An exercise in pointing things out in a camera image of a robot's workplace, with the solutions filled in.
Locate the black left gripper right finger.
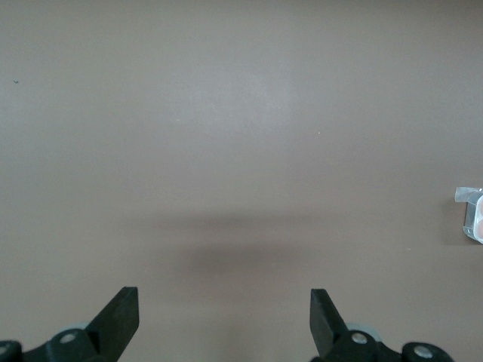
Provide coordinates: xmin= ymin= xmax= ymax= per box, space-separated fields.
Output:
xmin=309 ymin=288 xmax=454 ymax=362

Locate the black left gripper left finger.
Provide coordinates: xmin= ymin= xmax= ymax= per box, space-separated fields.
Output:
xmin=0 ymin=286 xmax=139 ymax=362

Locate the clear plastic egg box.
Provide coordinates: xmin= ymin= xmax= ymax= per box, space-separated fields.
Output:
xmin=462 ymin=192 xmax=483 ymax=244

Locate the clear tape strip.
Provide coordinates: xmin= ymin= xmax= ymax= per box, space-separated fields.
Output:
xmin=454 ymin=186 xmax=475 ymax=204

